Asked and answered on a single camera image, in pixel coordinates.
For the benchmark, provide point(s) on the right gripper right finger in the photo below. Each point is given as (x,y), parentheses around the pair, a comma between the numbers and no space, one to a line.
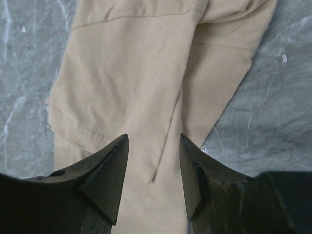
(220,200)

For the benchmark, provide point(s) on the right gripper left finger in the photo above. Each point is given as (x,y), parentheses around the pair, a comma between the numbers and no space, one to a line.
(83,198)

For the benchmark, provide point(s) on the beige t shirt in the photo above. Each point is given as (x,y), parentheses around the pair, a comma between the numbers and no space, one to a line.
(151,69)

